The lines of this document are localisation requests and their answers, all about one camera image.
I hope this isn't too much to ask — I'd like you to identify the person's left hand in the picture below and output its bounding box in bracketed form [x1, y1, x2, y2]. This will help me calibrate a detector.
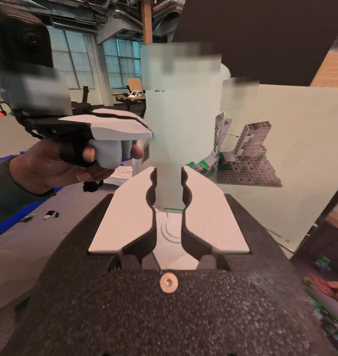
[9, 139, 144, 195]

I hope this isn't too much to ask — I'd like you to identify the building instruction booklet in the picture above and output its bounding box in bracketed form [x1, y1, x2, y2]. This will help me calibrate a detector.
[133, 42, 338, 252]

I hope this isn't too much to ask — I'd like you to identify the green toy set box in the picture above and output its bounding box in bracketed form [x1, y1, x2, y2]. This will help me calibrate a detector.
[291, 220, 338, 356]

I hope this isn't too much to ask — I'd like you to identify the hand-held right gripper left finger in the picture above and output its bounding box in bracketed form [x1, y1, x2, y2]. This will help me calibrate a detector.
[88, 166, 157, 254]

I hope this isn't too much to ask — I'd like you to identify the dark panel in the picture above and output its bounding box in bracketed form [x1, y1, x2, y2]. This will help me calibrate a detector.
[172, 0, 338, 87]

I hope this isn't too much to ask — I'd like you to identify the light wooden stand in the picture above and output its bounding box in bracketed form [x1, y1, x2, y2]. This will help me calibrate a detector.
[127, 78, 143, 97]

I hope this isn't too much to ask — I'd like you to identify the white wooden book stand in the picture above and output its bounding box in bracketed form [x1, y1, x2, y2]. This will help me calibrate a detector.
[141, 207, 201, 270]

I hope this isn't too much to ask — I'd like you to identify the brown wooden table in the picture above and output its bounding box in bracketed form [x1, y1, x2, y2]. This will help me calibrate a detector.
[111, 93, 146, 112]

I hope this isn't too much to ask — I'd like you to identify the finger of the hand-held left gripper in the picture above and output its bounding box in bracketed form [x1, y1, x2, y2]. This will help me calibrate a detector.
[91, 108, 149, 126]
[58, 114, 153, 140]

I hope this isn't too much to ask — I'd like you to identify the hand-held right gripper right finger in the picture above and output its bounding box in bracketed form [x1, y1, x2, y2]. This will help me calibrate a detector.
[181, 165, 251, 254]

